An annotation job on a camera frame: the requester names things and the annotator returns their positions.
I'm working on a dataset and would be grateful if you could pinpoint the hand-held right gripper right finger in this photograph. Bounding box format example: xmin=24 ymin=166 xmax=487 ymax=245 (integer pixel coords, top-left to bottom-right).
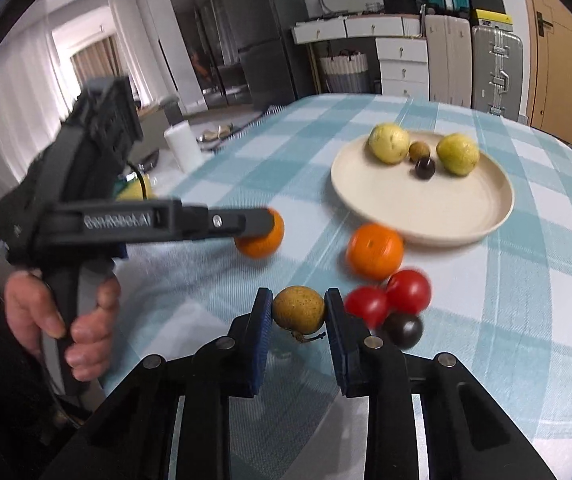
xmin=324 ymin=288 xmax=559 ymax=480

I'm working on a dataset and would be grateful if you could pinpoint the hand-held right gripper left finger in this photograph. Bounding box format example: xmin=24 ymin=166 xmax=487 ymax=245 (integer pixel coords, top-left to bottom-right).
xmin=51 ymin=287 xmax=274 ymax=480

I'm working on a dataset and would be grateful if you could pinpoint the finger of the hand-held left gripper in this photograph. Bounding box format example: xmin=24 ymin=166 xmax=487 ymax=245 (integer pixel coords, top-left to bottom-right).
xmin=178 ymin=201 xmax=275 ymax=241

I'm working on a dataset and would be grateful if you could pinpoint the red tomato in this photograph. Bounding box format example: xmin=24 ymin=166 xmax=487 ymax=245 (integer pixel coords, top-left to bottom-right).
xmin=344 ymin=286 xmax=391 ymax=330
xmin=385 ymin=269 xmax=433 ymax=313

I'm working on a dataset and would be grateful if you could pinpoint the orange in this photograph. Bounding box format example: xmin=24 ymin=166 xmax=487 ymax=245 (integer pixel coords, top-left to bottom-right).
xmin=234 ymin=208 xmax=285 ymax=260
xmin=346 ymin=223 xmax=405 ymax=281

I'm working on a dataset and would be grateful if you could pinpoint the dark purple plum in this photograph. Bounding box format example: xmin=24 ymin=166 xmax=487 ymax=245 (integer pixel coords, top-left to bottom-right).
xmin=382 ymin=312 xmax=424 ymax=348
xmin=413 ymin=157 xmax=437 ymax=180

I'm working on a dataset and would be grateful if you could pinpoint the cream round plate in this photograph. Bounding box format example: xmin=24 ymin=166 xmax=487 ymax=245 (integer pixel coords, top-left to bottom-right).
xmin=330 ymin=132 xmax=515 ymax=247

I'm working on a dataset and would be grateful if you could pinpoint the yellow-green lemon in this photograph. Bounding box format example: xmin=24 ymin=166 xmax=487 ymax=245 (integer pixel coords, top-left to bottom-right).
xmin=368 ymin=123 xmax=411 ymax=165
xmin=436 ymin=133 xmax=481 ymax=177

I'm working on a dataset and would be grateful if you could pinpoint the person's left hand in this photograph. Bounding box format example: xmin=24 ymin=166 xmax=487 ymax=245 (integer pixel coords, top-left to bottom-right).
xmin=5 ymin=270 xmax=123 ymax=383

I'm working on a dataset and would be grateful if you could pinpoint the pair of beige slippers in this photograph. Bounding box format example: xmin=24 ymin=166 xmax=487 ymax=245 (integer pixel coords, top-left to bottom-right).
xmin=197 ymin=127 xmax=233 ymax=144

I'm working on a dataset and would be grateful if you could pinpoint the paper towel roll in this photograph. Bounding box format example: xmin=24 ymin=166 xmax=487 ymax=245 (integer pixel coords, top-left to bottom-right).
xmin=164 ymin=121 xmax=204 ymax=171

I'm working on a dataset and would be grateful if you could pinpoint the white curtain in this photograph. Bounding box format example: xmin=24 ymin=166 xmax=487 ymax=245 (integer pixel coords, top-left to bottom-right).
xmin=48 ymin=0 xmax=182 ymax=111

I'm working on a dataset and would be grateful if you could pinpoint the dark glass cabinet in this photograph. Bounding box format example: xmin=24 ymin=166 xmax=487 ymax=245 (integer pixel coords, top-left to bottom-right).
xmin=158 ymin=0 xmax=247 ymax=108

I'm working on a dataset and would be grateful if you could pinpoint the woven laundry basket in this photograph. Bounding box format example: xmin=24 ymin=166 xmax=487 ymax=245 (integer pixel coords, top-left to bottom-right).
xmin=320 ymin=52 xmax=371 ymax=95

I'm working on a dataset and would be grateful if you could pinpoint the grey refrigerator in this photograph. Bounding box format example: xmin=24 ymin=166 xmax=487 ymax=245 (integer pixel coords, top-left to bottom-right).
xmin=216 ymin=0 xmax=312 ymax=111

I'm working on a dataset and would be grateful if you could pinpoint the teal checked tablecloth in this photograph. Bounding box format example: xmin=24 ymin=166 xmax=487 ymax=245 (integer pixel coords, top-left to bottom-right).
xmin=101 ymin=92 xmax=572 ymax=480

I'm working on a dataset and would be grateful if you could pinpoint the white dressing desk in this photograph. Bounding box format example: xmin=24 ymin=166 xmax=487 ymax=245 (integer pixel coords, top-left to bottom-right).
xmin=292 ymin=12 xmax=429 ymax=98

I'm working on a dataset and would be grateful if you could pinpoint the beige suitcase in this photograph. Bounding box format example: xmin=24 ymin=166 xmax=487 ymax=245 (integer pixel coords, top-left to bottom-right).
xmin=425 ymin=14 xmax=473 ymax=108

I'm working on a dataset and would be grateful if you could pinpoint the black storage box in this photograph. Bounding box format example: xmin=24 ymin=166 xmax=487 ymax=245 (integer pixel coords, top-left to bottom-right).
xmin=382 ymin=0 xmax=419 ymax=15

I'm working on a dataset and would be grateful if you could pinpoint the silver suitcase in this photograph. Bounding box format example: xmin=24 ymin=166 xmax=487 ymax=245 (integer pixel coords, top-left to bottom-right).
xmin=470 ymin=25 xmax=524 ymax=118

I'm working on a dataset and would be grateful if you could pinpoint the yellow black shoe box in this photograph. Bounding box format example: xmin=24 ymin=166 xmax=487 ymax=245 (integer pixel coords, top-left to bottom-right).
xmin=470 ymin=9 xmax=515 ymax=29

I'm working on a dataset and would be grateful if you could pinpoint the wooden door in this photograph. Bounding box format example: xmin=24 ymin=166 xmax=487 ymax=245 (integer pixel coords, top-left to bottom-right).
xmin=518 ymin=0 xmax=572 ymax=158

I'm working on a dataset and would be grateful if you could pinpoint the black cable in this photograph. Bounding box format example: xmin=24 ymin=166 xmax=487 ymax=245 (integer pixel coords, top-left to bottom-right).
xmin=125 ymin=160 xmax=150 ymax=202

